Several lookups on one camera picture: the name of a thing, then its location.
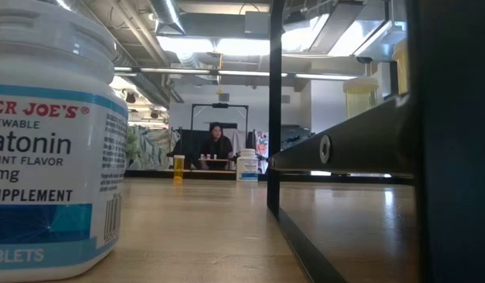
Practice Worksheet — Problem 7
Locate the orange pill vial white cap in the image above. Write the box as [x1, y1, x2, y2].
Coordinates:
[173, 154, 186, 182]

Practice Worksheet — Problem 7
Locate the white Trader Joe's melatonin bottle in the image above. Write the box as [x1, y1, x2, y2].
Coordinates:
[0, 0, 129, 283]

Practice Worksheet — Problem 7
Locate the person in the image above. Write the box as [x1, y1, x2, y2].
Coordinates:
[198, 123, 234, 171]

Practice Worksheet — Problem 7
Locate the yellow pill vial white cap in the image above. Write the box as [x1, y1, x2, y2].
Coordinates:
[343, 76, 380, 119]

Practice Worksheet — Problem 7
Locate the linear ceiling light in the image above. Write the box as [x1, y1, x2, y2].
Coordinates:
[114, 65, 371, 83]

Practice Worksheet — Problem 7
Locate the silver ventilation duct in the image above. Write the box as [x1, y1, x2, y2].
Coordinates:
[110, 37, 176, 107]
[149, 0, 187, 35]

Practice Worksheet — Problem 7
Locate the wooden shelf black frame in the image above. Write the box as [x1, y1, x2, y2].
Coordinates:
[266, 0, 485, 283]

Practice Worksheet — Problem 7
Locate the green succulent in white pot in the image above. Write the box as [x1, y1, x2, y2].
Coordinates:
[126, 127, 141, 168]

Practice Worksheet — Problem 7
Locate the marble patterned cloth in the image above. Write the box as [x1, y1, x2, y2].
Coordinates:
[134, 126, 180, 171]

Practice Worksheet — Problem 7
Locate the floral patterned panel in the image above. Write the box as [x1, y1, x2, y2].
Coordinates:
[255, 131, 269, 174]

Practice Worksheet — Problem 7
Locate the black rig frame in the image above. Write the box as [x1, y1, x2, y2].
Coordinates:
[190, 102, 250, 137]

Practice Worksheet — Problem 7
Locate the white bottle blue label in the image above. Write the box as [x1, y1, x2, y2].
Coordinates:
[236, 148, 259, 182]

